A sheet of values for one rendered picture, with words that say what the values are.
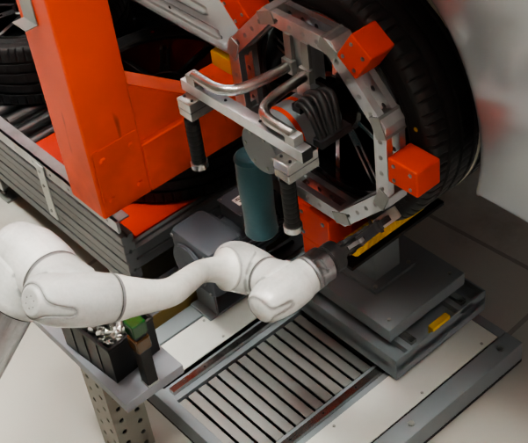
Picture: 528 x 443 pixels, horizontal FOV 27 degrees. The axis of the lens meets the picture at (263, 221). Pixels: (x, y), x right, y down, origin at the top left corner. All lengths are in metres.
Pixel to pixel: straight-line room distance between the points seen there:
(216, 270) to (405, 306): 0.70
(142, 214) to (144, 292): 1.13
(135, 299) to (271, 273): 0.40
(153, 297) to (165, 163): 0.83
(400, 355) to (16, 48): 1.67
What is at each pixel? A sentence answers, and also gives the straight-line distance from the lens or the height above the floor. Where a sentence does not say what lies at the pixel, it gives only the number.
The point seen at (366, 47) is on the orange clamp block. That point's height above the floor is 1.14.
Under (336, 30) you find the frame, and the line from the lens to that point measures 2.43.
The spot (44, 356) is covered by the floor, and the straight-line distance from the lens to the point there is 3.39.
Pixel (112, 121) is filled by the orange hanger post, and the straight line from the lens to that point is 2.82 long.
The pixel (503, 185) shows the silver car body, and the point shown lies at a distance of 2.47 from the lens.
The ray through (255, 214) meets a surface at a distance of 2.79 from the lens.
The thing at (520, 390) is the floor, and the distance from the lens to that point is 3.13.
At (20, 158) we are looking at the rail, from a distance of 3.58.
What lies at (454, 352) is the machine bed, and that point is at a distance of 3.10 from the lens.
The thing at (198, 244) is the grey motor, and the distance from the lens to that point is 3.00.
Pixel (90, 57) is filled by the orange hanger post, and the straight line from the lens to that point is 2.71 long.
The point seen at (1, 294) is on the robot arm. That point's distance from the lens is 2.26.
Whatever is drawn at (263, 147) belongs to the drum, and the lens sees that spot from 2.53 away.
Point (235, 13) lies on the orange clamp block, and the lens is 2.65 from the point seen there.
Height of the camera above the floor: 2.41
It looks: 41 degrees down
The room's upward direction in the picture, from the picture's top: 8 degrees counter-clockwise
